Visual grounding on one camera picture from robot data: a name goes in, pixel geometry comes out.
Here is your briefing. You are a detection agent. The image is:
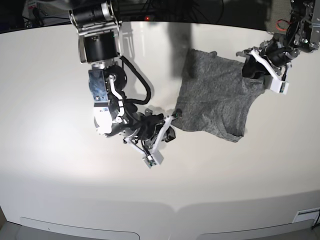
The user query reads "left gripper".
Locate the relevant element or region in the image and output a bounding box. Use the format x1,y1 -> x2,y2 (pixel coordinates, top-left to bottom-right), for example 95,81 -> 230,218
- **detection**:
236,41 -> 297,82

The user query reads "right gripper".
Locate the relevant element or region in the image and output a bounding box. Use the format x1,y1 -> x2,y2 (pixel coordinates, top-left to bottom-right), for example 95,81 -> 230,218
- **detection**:
123,112 -> 182,157

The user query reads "grey long-sleeve T-shirt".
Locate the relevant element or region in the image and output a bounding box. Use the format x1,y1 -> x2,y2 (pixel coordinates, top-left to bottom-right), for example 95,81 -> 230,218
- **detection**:
173,49 -> 265,143

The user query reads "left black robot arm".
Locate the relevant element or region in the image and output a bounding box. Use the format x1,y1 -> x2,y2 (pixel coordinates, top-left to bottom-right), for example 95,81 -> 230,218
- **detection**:
237,0 -> 320,81

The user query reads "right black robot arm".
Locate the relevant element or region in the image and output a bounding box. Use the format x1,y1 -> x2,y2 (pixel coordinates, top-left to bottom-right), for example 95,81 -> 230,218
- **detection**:
69,0 -> 182,166

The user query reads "black power strip red light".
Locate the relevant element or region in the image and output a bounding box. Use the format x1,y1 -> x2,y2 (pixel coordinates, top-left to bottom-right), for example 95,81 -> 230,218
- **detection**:
129,14 -> 159,22

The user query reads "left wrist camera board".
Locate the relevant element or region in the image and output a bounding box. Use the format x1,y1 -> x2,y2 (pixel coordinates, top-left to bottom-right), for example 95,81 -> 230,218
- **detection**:
268,78 -> 290,95

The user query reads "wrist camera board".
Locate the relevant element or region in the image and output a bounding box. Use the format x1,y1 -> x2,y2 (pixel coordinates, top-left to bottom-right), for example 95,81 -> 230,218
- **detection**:
143,150 -> 164,169
268,78 -> 290,95

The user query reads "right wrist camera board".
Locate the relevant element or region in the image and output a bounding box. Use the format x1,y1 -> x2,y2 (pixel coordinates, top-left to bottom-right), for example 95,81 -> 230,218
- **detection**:
143,150 -> 164,169

